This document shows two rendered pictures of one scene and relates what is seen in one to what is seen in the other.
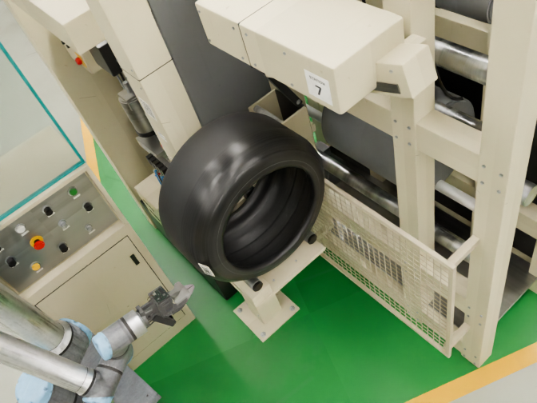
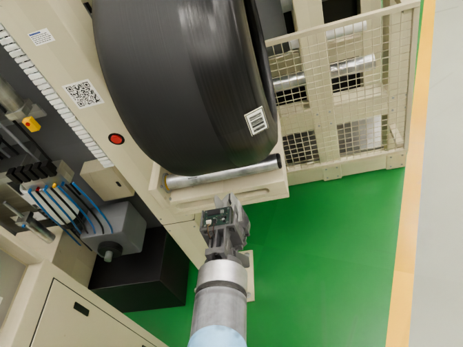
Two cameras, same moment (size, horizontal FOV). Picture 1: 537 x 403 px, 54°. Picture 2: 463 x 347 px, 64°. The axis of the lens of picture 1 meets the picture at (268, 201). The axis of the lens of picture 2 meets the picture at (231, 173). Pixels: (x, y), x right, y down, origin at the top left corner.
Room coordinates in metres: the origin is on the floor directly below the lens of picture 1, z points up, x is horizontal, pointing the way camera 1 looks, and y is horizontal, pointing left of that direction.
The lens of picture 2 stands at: (0.73, 0.74, 1.65)
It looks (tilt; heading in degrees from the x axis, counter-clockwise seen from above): 46 degrees down; 313
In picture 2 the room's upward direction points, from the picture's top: 25 degrees counter-clockwise
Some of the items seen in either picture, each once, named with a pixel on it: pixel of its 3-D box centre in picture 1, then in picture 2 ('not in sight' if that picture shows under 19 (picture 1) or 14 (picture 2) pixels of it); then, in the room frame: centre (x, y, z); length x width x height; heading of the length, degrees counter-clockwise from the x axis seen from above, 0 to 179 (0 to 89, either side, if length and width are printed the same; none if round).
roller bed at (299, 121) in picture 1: (284, 133); not in sight; (1.69, -0.16, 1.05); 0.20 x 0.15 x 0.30; 25
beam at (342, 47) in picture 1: (292, 32); not in sight; (1.34, -0.23, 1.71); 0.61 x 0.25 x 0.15; 25
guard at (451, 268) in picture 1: (363, 252); (295, 114); (1.26, -0.30, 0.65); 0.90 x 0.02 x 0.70; 25
